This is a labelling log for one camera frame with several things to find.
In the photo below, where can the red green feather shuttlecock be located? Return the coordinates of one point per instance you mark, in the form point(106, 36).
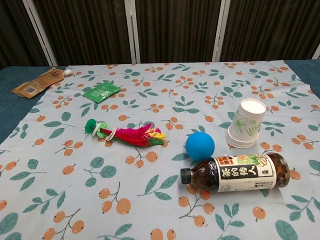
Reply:
point(130, 135)

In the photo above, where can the floral tablecloth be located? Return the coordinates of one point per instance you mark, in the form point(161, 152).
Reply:
point(160, 100)

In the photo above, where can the blue ball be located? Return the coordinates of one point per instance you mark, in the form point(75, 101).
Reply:
point(200, 146)

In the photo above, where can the green sachet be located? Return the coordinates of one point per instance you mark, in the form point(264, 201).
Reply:
point(101, 92)

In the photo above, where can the white paper cup stack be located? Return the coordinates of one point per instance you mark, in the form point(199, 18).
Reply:
point(246, 120)

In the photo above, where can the dark folding screen white frames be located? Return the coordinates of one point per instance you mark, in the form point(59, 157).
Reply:
point(175, 30)

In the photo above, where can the dark tea bottle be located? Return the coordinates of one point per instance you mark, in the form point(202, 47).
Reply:
point(237, 175)

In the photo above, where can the brown spout pouch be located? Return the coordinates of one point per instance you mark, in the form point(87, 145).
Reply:
point(37, 83)

